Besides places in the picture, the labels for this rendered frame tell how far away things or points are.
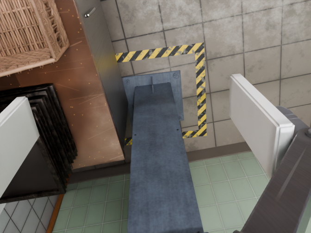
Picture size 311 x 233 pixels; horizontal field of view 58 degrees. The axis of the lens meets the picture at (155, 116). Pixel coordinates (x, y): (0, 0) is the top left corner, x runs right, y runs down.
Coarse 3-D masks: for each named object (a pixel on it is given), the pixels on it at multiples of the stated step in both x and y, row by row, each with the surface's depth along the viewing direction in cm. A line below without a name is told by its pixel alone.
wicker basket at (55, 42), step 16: (0, 0) 79; (16, 0) 79; (32, 0) 66; (48, 0) 76; (0, 16) 81; (16, 16) 81; (32, 16) 81; (48, 16) 81; (0, 32) 83; (16, 32) 83; (32, 32) 84; (48, 32) 70; (64, 32) 84; (0, 48) 86; (16, 48) 85; (32, 48) 86; (48, 48) 86; (64, 48) 81; (0, 64) 80; (16, 64) 76; (32, 64) 72
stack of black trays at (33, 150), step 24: (0, 96) 87; (24, 96) 84; (48, 96) 87; (48, 120) 84; (48, 144) 79; (72, 144) 100; (24, 168) 82; (48, 168) 82; (72, 168) 96; (24, 192) 86; (48, 192) 85
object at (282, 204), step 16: (304, 128) 12; (304, 144) 11; (288, 160) 10; (304, 160) 10; (272, 176) 9; (288, 176) 9; (304, 176) 9; (272, 192) 9; (288, 192) 9; (304, 192) 9; (256, 208) 8; (272, 208) 8; (288, 208) 8; (304, 208) 8; (256, 224) 8; (272, 224) 8; (288, 224) 8; (304, 224) 9
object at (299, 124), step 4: (280, 108) 15; (284, 108) 15; (284, 112) 14; (288, 112) 14; (288, 116) 14; (292, 116) 14; (296, 116) 14; (292, 120) 13; (296, 120) 13; (300, 120) 13; (296, 124) 13; (300, 124) 13; (304, 124) 13; (296, 128) 13; (300, 128) 13; (296, 132) 12; (292, 140) 12
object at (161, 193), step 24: (168, 48) 147; (192, 48) 148; (168, 72) 153; (144, 96) 144; (168, 96) 141; (144, 120) 123; (168, 120) 121; (144, 144) 107; (168, 144) 106; (144, 168) 95; (168, 168) 94; (144, 192) 86; (168, 192) 84; (192, 192) 83; (144, 216) 78; (168, 216) 77; (192, 216) 76
